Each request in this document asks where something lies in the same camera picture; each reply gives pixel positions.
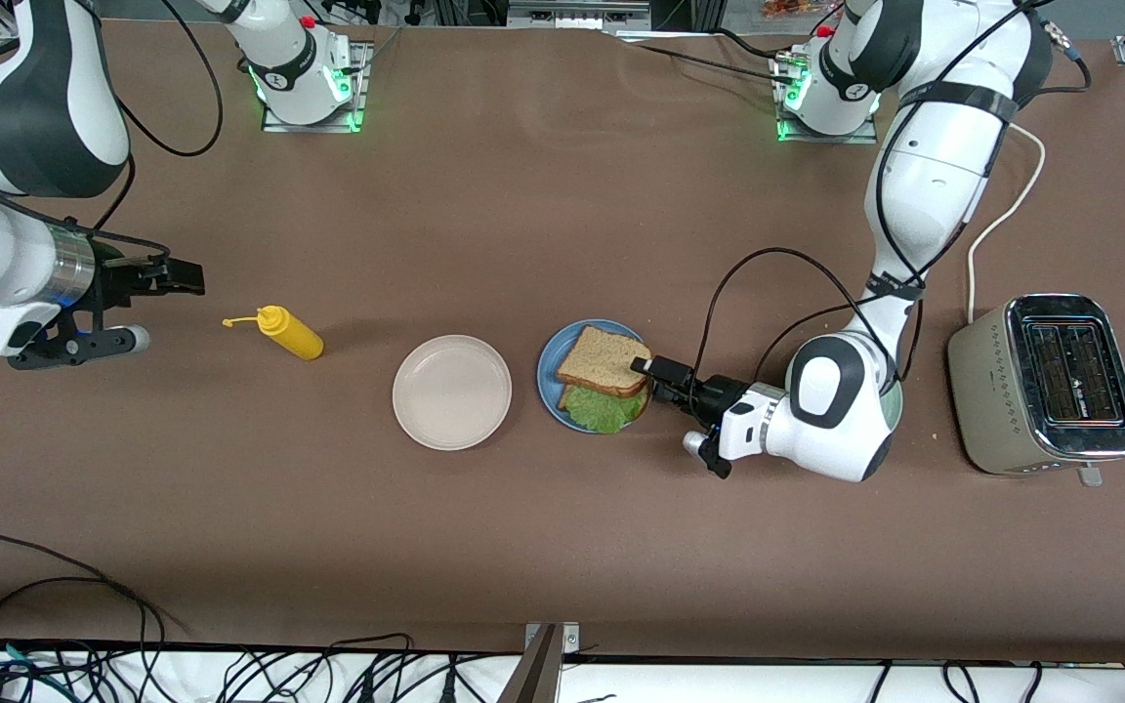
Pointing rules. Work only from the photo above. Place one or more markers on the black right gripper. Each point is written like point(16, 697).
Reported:
point(116, 274)

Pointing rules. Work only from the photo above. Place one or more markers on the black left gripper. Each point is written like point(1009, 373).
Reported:
point(716, 393)

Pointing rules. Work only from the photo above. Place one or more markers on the brown toast bread slice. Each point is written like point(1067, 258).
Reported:
point(602, 359)
point(564, 398)

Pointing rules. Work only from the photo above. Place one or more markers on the green lettuce leaf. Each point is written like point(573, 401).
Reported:
point(602, 412)

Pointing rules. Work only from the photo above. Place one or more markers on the yellow mustard squeeze bottle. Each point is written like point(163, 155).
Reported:
point(294, 334)

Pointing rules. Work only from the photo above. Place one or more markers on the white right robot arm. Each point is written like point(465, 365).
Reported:
point(25, 107)

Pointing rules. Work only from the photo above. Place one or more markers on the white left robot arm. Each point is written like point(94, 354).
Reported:
point(924, 186)

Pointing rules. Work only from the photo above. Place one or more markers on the blue plate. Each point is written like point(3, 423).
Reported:
point(548, 376)

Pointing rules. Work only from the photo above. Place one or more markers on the beige plate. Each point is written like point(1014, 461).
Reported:
point(452, 392)

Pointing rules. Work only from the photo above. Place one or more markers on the light green plate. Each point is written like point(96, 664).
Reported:
point(895, 405)

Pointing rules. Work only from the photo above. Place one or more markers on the beige chrome toaster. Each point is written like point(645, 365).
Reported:
point(992, 391)

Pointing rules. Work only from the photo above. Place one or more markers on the orange packet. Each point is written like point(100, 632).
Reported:
point(792, 8)

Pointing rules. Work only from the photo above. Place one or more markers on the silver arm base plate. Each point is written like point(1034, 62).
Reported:
point(362, 98)
point(831, 139)

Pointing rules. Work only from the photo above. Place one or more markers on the grey metal table bracket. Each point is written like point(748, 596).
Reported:
point(541, 674)

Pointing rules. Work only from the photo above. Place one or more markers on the silver aluminium frame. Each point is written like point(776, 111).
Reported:
point(577, 15)

